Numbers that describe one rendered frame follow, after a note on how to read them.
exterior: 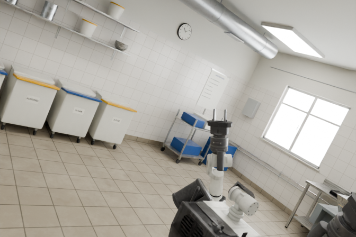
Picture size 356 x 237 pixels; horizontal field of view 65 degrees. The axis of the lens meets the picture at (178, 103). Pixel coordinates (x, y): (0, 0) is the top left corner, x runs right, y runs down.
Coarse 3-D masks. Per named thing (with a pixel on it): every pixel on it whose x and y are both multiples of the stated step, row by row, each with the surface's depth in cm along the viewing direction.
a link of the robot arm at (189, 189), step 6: (186, 186) 128; (192, 186) 126; (180, 192) 127; (186, 192) 125; (192, 192) 124; (198, 192) 124; (180, 198) 125; (186, 198) 124; (198, 198) 124; (180, 204) 124
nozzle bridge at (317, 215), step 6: (318, 204) 220; (324, 204) 226; (318, 210) 219; (324, 210) 216; (330, 210) 216; (336, 210) 225; (312, 216) 221; (318, 216) 219; (324, 216) 222; (330, 216) 219; (312, 222) 220; (318, 222) 220; (312, 228) 229
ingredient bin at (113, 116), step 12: (96, 96) 478; (108, 96) 478; (108, 108) 440; (120, 108) 452; (96, 120) 450; (108, 120) 447; (120, 120) 458; (96, 132) 444; (108, 132) 454; (120, 132) 466
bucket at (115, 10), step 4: (112, 4) 432; (116, 4) 430; (112, 8) 433; (116, 8) 432; (120, 8) 435; (124, 8) 443; (108, 12) 437; (112, 12) 434; (116, 12) 434; (120, 12) 438; (112, 16) 435; (116, 16) 437
